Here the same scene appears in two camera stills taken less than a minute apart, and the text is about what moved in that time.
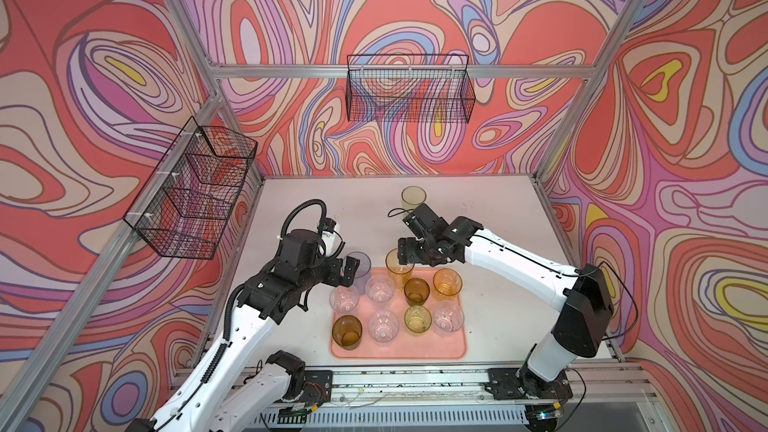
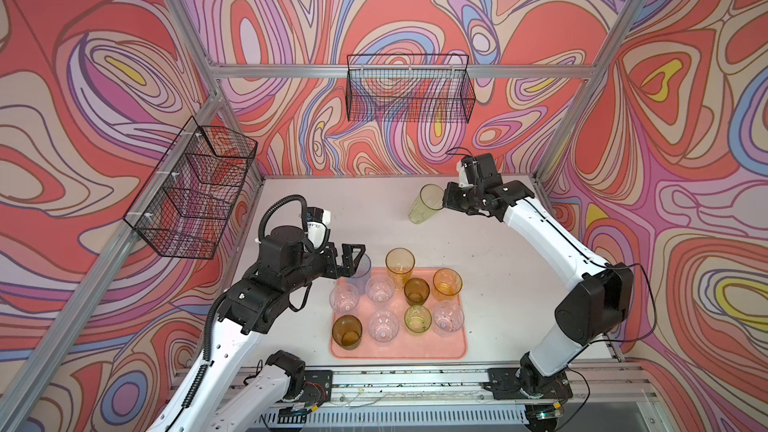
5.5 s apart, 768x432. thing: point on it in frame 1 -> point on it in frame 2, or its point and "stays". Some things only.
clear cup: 447,318 stays
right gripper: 408,244 -> 449,198
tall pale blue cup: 360,281 stays
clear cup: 344,299 stays
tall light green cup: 412,197 -> 429,200
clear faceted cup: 383,327 stays
